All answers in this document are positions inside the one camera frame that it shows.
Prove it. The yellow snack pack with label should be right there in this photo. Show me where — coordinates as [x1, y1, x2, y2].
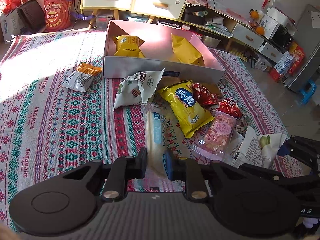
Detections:
[112, 35, 145, 58]

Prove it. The orange white snack packet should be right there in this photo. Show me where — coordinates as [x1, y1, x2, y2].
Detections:
[62, 62, 102, 92]

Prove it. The patterned woven rug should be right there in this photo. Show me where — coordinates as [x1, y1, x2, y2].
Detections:
[1, 31, 289, 231]

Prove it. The plain yellow snack pack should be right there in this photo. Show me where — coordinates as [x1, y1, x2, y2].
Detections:
[170, 34, 204, 66]

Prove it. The white pistachio snack bag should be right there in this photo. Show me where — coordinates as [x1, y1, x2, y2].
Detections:
[231, 126, 287, 168]

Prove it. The pink clear candy pack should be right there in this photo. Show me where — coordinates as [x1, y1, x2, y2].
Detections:
[191, 110, 239, 161]

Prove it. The clear blue cracker pack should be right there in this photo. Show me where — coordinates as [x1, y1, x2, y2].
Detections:
[143, 105, 188, 178]

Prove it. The white nut snack bag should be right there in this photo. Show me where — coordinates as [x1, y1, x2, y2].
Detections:
[113, 69, 165, 111]

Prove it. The red snack packet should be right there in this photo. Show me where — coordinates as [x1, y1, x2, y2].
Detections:
[192, 83, 219, 107]
[217, 99, 242, 119]

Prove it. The white drawer cabinet right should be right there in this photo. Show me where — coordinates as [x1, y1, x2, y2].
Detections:
[131, 0, 186, 20]

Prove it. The blue plastic stool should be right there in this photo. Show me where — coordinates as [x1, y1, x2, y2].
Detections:
[300, 79, 317, 105]

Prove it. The low white tv cabinet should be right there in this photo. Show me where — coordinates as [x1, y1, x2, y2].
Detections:
[181, 4, 284, 63]

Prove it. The red plastic shopping bag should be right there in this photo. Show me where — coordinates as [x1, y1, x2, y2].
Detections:
[0, 0, 29, 15]

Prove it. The red cartoon gift bag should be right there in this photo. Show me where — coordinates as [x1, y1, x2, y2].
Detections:
[43, 0, 72, 32]

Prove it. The yellow blue chip bag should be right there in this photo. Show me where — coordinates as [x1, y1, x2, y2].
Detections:
[157, 81, 215, 138]

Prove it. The dark woven basket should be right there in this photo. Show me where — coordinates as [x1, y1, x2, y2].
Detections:
[17, 0, 46, 34]

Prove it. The pink cardboard box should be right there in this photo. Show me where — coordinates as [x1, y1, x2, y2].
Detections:
[103, 20, 225, 84]

